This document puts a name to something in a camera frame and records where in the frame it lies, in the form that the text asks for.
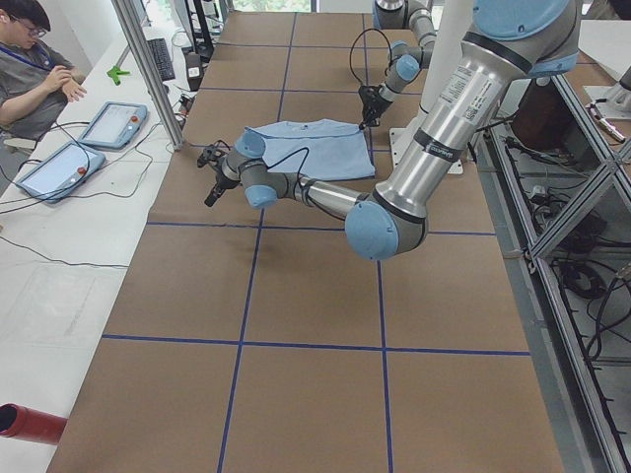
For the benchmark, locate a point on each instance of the black keyboard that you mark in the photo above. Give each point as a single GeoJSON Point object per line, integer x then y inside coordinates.
{"type": "Point", "coordinates": [162, 59]}

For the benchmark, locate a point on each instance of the aluminium frame with cables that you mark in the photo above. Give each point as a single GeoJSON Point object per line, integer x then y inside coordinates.
{"type": "Point", "coordinates": [558, 184]}

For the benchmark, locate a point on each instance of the blue teach pendant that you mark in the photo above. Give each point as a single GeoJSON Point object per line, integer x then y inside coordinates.
{"type": "Point", "coordinates": [113, 127]}
{"type": "Point", "coordinates": [57, 176]}

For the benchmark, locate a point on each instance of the red cylinder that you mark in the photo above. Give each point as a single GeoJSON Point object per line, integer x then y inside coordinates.
{"type": "Point", "coordinates": [28, 424]}

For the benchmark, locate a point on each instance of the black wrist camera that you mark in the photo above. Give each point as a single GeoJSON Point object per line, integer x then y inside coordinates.
{"type": "Point", "coordinates": [212, 156]}

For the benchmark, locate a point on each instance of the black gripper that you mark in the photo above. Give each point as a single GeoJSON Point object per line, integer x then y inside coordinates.
{"type": "Point", "coordinates": [373, 101]}
{"type": "Point", "coordinates": [221, 184]}

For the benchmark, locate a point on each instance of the far blue teach pendant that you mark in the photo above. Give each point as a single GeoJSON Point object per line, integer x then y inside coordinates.
{"type": "Point", "coordinates": [113, 127]}

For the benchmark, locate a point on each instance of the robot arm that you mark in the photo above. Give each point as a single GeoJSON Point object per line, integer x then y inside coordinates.
{"type": "Point", "coordinates": [405, 61]}
{"type": "Point", "coordinates": [506, 41]}

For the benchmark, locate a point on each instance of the near blue teach pendant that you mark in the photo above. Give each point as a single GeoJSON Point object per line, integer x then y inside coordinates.
{"type": "Point", "coordinates": [57, 176]}

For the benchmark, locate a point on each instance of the green plastic clamp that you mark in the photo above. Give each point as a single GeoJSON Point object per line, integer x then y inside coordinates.
{"type": "Point", "coordinates": [115, 73]}

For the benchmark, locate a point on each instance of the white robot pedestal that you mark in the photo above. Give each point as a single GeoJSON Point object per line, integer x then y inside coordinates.
{"type": "Point", "coordinates": [446, 55]}

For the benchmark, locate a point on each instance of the light blue t-shirt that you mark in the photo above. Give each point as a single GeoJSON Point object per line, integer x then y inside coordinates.
{"type": "Point", "coordinates": [326, 149]}

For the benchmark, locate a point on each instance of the seated person in grey shirt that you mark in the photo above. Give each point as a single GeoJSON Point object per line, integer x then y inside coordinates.
{"type": "Point", "coordinates": [37, 82]}

